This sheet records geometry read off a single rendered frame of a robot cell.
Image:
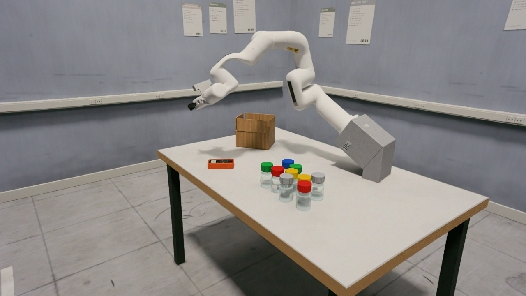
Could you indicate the open brown cardboard box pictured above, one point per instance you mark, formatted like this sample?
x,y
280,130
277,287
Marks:
x,y
256,131

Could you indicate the bottle with blue cap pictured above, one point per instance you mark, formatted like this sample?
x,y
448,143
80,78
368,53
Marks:
x,y
286,163

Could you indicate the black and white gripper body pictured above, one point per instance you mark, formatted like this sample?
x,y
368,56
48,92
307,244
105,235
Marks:
x,y
200,104

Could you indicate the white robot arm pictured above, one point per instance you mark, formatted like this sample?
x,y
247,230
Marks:
x,y
304,73

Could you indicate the yellow bottle cap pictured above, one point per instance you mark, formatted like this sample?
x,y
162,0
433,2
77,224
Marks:
x,y
304,177
294,172

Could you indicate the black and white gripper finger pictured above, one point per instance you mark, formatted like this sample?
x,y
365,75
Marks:
x,y
191,106

